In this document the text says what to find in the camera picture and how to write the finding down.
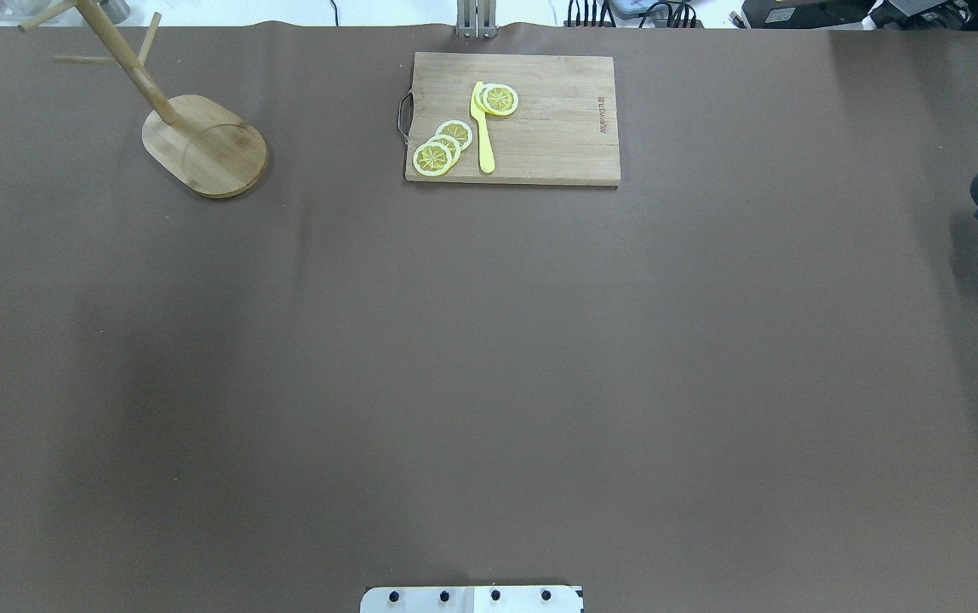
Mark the wooden cup rack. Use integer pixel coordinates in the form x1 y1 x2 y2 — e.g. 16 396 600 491
17 1 268 199

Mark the yellow plastic knife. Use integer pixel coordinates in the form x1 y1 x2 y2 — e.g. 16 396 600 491
469 81 496 175

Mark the wooden cutting board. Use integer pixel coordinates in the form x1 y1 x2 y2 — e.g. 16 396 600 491
404 52 621 187

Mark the lemon slice by knife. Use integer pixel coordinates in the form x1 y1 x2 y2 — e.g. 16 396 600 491
473 83 519 117

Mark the black power strip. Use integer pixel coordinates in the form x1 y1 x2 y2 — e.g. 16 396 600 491
562 1 703 30

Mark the aluminium frame post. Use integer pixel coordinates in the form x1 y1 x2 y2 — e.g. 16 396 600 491
456 0 499 39

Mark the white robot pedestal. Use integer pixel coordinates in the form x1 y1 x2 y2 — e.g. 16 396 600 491
359 583 585 612

